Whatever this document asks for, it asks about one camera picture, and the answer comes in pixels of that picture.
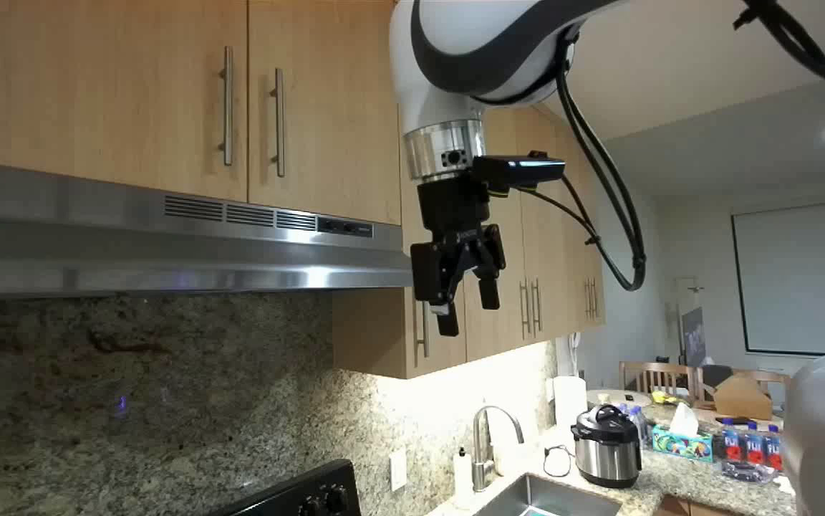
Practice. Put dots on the green tissue box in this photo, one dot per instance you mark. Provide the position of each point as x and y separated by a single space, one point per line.
679 445

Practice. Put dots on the white soap bottle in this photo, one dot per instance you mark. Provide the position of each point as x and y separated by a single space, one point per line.
463 475

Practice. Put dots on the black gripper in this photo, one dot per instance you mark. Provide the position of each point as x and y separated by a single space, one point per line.
450 205

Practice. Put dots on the wood cabinet side panel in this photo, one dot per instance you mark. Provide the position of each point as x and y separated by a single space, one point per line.
370 330

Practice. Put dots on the stainless steel range hood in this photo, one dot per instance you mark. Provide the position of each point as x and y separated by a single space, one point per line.
144 248

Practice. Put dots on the white paper towel roll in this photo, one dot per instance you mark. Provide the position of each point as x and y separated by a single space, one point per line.
570 403

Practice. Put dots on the steel kitchen faucet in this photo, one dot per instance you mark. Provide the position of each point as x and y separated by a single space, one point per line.
483 461

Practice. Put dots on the steel kitchen sink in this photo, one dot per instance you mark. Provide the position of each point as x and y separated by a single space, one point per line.
545 499

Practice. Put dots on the white wall board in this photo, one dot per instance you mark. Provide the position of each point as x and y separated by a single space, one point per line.
795 277

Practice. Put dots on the plastic water bottle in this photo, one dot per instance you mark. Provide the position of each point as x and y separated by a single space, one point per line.
774 452
754 452
732 448

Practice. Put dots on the steel black pressure cooker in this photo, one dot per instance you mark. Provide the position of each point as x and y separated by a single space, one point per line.
606 453

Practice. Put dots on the black stove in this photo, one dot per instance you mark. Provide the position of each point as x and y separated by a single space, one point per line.
308 498

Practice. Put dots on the dark upright panel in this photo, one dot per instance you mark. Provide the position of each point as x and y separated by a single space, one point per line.
692 340

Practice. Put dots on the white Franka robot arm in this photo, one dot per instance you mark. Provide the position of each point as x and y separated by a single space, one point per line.
414 88

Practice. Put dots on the wooden chair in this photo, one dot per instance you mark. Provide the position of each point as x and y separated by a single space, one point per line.
633 376

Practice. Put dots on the white wall outlet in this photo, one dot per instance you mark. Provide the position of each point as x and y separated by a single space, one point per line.
400 471

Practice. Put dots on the light wood cabinet door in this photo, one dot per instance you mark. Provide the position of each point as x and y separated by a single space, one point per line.
88 88
337 115

